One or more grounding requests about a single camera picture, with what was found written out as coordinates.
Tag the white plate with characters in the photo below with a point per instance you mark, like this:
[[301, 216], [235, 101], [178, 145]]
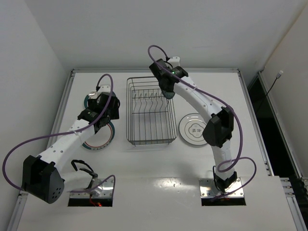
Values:
[[191, 128]]

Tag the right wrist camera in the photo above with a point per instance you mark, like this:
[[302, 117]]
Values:
[[160, 66]]

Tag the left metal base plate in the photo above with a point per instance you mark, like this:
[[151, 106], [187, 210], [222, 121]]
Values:
[[103, 191]]

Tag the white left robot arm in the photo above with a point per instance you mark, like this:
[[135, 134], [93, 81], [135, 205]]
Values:
[[42, 175]]

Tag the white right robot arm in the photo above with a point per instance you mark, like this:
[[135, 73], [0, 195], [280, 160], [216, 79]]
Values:
[[219, 120]]

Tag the far green red rimmed plate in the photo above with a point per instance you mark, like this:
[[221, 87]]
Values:
[[86, 101]]

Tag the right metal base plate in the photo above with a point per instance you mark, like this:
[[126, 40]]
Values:
[[209, 190]]

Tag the near green red rimmed plate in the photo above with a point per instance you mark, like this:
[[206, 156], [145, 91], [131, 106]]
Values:
[[101, 139]]

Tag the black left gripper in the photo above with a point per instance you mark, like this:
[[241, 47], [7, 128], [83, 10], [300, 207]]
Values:
[[103, 121]]

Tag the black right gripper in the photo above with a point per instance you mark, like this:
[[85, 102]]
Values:
[[167, 88]]

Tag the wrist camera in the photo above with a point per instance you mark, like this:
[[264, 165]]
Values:
[[96, 93], [160, 66]]

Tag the grey wire dish rack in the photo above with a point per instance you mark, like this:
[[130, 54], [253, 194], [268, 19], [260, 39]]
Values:
[[150, 117]]

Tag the blue patterned green plate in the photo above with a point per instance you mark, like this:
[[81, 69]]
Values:
[[169, 95]]

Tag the green red rimmed plate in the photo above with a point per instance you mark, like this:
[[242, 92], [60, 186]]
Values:
[[86, 101], [101, 139]]

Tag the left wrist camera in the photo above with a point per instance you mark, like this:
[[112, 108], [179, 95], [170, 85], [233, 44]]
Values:
[[96, 93]]

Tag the metal base plate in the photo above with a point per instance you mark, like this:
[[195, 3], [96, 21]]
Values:
[[209, 190], [103, 191]]

